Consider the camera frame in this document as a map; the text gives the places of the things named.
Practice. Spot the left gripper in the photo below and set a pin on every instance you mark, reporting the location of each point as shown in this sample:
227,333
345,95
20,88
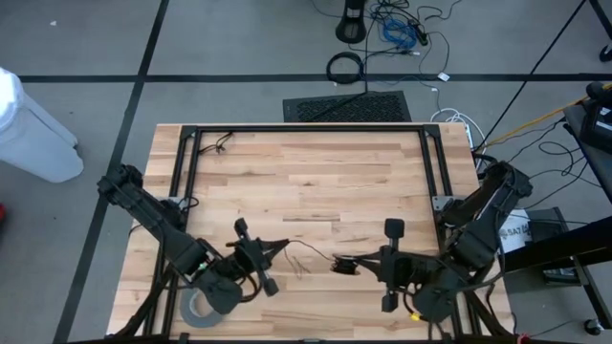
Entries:
253,255

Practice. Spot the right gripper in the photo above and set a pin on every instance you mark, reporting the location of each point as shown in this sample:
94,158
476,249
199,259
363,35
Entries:
404,270

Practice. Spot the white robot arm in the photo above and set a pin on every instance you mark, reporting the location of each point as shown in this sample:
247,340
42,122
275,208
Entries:
33,138

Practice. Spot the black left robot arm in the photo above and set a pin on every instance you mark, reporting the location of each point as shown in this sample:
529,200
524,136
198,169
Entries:
158,220

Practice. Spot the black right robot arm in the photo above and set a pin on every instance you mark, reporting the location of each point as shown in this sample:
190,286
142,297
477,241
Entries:
483,224

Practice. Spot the black floor mat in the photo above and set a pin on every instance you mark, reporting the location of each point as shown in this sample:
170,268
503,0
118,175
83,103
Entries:
349,107

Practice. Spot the black equipment cart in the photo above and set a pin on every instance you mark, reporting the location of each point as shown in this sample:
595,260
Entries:
550,248

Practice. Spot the white plug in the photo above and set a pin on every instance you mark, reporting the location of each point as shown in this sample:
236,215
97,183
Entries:
443,76

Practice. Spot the black caster wheel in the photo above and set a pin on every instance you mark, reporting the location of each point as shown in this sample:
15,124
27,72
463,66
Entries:
594,327

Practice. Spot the black power strip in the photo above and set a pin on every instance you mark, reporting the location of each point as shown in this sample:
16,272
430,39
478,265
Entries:
420,33

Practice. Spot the black electronic device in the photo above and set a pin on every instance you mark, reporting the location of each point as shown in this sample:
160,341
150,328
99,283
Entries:
602,129

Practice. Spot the grey duct tape roll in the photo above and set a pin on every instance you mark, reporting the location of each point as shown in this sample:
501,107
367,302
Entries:
191,317

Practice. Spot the black aluminium table frame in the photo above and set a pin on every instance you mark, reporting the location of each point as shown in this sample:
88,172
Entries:
311,128

